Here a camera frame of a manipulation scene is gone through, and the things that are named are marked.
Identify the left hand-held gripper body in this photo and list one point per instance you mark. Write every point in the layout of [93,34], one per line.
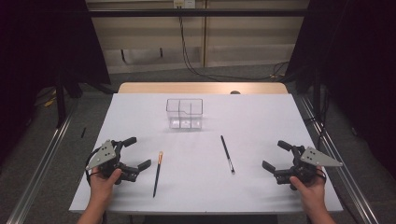
[104,154]

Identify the dark pencil with orange end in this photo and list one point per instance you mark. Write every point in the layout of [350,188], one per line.
[157,174]

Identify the small black floor object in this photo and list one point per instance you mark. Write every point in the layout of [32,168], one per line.
[83,132]

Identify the clear plastic organizer box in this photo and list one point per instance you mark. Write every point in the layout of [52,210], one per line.
[184,113]

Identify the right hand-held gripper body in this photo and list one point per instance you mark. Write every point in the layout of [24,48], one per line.
[314,157]

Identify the aluminium floor rail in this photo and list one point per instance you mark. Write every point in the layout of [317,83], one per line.
[40,168]
[342,174]

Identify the black metal stand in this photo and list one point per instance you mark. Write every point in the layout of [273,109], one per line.
[316,93]
[60,102]

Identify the black pen with silver tip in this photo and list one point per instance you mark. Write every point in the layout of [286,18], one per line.
[227,154]

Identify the black horizontal metal bar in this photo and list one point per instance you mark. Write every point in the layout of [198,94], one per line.
[199,12]

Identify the person's right hand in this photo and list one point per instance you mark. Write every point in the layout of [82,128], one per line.
[311,193]

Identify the person's left hand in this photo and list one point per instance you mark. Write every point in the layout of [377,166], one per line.
[102,186]

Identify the white table cover sheet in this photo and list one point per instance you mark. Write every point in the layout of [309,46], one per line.
[199,186]

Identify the black curtain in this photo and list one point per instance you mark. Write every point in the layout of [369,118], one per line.
[37,46]
[358,62]

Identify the dark round table grommet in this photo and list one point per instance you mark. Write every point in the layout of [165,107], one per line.
[235,92]

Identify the white wall socket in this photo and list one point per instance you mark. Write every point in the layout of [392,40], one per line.
[184,3]

